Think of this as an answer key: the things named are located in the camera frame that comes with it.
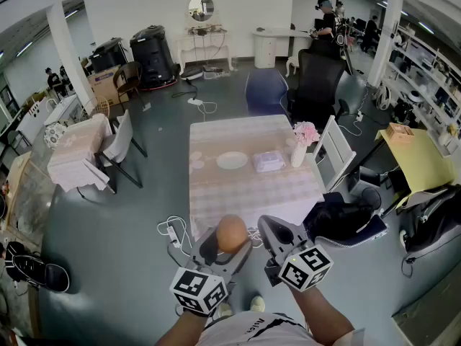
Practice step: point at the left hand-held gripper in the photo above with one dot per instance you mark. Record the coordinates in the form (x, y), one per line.
(196, 289)

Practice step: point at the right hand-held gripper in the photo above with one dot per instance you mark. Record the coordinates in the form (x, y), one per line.
(306, 267)

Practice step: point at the white plate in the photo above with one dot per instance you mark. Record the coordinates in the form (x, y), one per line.
(232, 160)

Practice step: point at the person's right forearm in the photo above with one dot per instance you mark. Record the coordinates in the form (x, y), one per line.
(324, 315)

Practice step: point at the person's left forearm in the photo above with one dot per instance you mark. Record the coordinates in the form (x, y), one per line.
(183, 328)

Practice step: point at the blue chair with black jacket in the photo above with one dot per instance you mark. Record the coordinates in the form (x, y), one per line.
(342, 218)

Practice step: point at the table with pink checked cloth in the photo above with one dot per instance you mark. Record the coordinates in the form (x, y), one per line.
(252, 193)

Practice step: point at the white wet wipes packet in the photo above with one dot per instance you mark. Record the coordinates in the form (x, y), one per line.
(268, 160)

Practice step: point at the white ribbed vase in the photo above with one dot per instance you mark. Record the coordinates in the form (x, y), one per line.
(298, 156)

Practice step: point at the person's white shirt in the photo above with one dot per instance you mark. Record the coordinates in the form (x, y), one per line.
(252, 332)

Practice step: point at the black floor fan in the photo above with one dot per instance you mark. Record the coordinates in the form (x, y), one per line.
(371, 197)

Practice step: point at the white slatted chair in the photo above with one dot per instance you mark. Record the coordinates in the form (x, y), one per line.
(336, 153)

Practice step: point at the pink flower bunch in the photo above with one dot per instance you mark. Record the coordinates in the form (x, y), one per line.
(306, 132)

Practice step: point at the grey office chair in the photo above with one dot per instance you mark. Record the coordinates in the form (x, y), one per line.
(432, 222)

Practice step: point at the yellow table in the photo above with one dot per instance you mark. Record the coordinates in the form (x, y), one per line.
(417, 160)

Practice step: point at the blue padded chair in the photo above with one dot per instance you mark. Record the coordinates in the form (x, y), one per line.
(266, 90)

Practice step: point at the wooden box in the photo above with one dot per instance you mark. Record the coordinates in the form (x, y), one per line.
(399, 132)

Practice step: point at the grey shell chair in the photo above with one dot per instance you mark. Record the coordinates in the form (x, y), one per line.
(120, 139)

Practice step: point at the black mesh office chair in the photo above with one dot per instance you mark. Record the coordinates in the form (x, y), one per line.
(318, 81)

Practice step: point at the white stool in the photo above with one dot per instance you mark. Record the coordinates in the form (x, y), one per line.
(291, 63)

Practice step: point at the small table with pink cloth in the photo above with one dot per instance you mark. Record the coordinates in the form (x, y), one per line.
(75, 150)

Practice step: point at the white curved desk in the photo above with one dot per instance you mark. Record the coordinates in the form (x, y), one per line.
(268, 45)

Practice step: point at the brown wicker chair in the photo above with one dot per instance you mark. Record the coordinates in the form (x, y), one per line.
(127, 78)

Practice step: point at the white storage shelf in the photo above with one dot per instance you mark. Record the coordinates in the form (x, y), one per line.
(421, 74)

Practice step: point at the cardboard box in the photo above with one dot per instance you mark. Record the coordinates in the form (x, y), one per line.
(104, 85)

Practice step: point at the white dotted cushion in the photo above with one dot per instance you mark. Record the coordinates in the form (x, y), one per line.
(54, 135)

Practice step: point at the large black round machine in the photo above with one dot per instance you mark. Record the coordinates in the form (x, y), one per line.
(153, 58)

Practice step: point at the white dressing table with mirror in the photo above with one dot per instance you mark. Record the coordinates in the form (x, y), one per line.
(203, 43)

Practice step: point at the black printer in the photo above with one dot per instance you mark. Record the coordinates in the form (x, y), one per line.
(108, 54)

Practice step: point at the white cabinet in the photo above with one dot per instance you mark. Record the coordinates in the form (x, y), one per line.
(32, 119)

